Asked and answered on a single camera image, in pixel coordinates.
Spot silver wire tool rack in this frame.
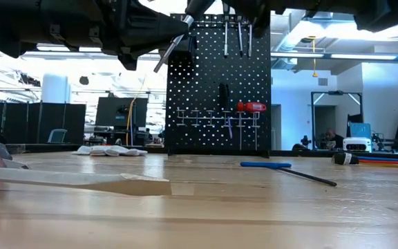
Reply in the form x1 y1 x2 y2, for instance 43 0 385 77
176 108 261 127

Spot grey office chair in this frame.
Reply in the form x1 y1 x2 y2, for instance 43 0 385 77
48 128 68 144

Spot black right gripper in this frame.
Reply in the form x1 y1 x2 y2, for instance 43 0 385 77
232 0 276 39

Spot blue box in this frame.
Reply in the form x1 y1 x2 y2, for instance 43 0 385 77
350 122 372 138

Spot black aluminium table frame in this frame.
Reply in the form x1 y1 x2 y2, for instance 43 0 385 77
5 143 398 160

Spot white ceiling light strip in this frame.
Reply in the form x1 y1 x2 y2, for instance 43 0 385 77
270 51 398 62

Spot white device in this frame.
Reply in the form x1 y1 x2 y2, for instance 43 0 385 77
343 136 372 153

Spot white work glove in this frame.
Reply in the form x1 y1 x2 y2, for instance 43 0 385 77
72 144 149 157

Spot small black handle screwdriver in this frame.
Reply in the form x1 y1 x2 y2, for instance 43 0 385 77
218 82 231 111

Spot yellow hanging pendant cable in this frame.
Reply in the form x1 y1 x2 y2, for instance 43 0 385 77
307 35 319 78

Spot black metal rack frame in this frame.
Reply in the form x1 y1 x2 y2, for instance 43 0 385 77
311 90 363 149

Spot cable bundle end connector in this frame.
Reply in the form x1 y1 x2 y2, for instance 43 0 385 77
332 151 360 165

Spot black pegboard bin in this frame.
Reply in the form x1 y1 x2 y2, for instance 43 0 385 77
167 34 198 66

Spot black partition panels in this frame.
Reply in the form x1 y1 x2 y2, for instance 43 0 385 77
0 102 86 145

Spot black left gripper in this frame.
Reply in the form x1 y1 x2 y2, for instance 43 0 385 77
95 0 190 72

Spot black metal pegboard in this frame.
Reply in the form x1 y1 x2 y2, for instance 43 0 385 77
166 12 272 157

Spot white cylinder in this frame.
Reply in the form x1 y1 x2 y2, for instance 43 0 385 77
41 73 71 104

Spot blue T-handle hex key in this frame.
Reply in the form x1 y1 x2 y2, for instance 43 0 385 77
239 160 338 188

